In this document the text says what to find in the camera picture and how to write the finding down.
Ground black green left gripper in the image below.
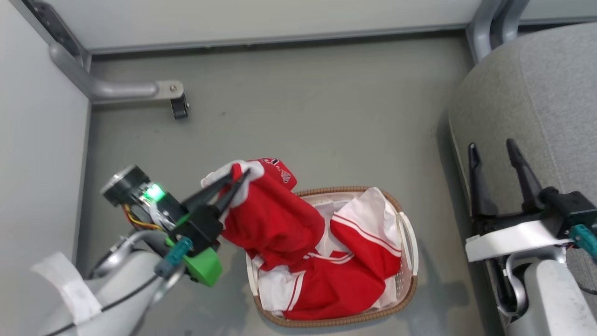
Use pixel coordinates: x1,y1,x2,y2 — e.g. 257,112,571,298
166,169,251,287

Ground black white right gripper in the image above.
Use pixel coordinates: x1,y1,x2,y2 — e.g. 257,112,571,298
465,139,572,263

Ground red and white clothing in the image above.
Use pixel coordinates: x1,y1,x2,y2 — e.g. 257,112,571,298
201,157,403,321

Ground white wicker-rimmed laundry basket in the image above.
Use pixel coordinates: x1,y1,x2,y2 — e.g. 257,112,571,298
246,186,419,328

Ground black caster wheel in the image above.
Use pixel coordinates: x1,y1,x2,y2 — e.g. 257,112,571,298
171,94,189,120

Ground grey fabric sofa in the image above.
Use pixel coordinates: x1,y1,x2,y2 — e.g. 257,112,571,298
448,22,597,336

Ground grey metal partition foot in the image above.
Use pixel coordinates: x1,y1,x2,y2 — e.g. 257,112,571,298
49,42,185,104

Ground grey metal partition leg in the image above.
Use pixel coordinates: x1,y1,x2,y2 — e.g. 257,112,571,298
466,0,505,63
500,0,531,45

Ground white tape strip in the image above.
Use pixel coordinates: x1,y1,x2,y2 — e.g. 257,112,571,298
30,252,103,326

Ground black partition hinge strip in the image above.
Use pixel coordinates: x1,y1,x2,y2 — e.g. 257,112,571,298
23,0,90,68

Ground teal left cable connector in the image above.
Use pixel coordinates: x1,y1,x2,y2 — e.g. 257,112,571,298
155,236,194,280

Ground teal cable connector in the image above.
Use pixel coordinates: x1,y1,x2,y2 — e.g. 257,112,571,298
155,236,194,280
570,224,597,263

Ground orange yellow wire bundle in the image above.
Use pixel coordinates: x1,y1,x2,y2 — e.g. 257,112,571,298
122,203,164,232

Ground teal right cable connector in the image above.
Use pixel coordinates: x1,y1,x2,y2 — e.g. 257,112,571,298
570,224,597,263

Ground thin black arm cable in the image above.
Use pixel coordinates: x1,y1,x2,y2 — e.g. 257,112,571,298
44,273,164,336

